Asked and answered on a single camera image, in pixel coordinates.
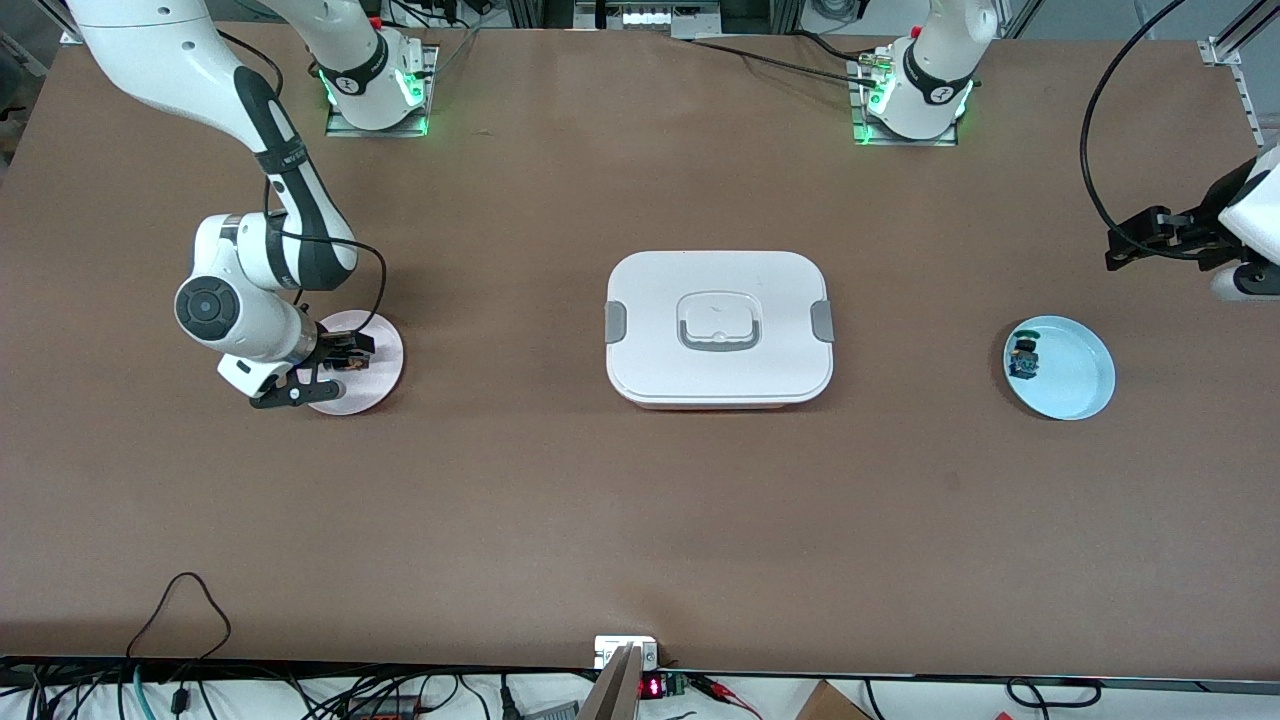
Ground white lunch box grey clips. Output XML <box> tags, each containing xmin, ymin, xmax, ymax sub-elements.
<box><xmin>604</xmin><ymin>250</ymin><xmax>835</xmax><ymax>411</ymax></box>

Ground pink round plate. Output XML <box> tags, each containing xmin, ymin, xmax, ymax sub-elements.
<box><xmin>305</xmin><ymin>310</ymin><xmax>405</xmax><ymax>417</ymax></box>

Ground light blue round plate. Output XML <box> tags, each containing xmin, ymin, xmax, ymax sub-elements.
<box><xmin>1003</xmin><ymin>315</ymin><xmax>1117</xmax><ymax>422</ymax></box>

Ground grey metal bar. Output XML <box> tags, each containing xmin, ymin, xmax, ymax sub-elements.
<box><xmin>575</xmin><ymin>643</ymin><xmax>646</xmax><ymax>720</ymax></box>

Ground grey device with lights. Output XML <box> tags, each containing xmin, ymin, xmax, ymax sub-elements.
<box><xmin>575</xmin><ymin>0</ymin><xmax>721</xmax><ymax>41</ymax></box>

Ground brown cardboard piece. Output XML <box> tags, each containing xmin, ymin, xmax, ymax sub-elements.
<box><xmin>795</xmin><ymin>680</ymin><xmax>876</xmax><ymax>720</ymax></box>

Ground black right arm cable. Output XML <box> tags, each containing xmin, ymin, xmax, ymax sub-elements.
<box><xmin>215</xmin><ymin>28</ymin><xmax>389</xmax><ymax>341</ymax></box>

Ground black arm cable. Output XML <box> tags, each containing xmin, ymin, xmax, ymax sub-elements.
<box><xmin>215</xmin><ymin>28</ymin><xmax>389</xmax><ymax>341</ymax></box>
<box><xmin>1078</xmin><ymin>0</ymin><xmax>1201</xmax><ymax>261</ymax></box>

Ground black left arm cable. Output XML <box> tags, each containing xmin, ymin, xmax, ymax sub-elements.
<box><xmin>1078</xmin><ymin>0</ymin><xmax>1201</xmax><ymax>261</ymax></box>

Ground perforated metal bracket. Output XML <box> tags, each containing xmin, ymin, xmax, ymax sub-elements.
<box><xmin>1225</xmin><ymin>60</ymin><xmax>1259</xmax><ymax>151</ymax></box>

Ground blue and green switch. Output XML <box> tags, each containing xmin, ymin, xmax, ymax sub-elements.
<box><xmin>1008</xmin><ymin>328</ymin><xmax>1043</xmax><ymax>381</ymax></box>

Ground thin black looped cable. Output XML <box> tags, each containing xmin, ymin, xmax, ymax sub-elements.
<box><xmin>125</xmin><ymin>572</ymin><xmax>233</xmax><ymax>661</ymax></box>

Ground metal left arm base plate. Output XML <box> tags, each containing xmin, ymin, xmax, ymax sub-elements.
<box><xmin>852</xmin><ymin>55</ymin><xmax>959</xmax><ymax>148</ymax></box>

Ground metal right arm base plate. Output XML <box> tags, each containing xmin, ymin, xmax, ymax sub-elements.
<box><xmin>325</xmin><ymin>45</ymin><xmax>441</xmax><ymax>139</ymax></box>

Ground black cable on table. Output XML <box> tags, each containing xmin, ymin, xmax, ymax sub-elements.
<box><xmin>688</xmin><ymin>38</ymin><xmax>881</xmax><ymax>86</ymax></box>

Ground black cable loop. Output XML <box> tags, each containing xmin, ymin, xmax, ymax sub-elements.
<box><xmin>1005</xmin><ymin>678</ymin><xmax>1103</xmax><ymax>709</ymax></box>

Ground red clip wires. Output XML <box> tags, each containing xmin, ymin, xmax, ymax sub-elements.
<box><xmin>690</xmin><ymin>674</ymin><xmax>763</xmax><ymax>717</ymax></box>

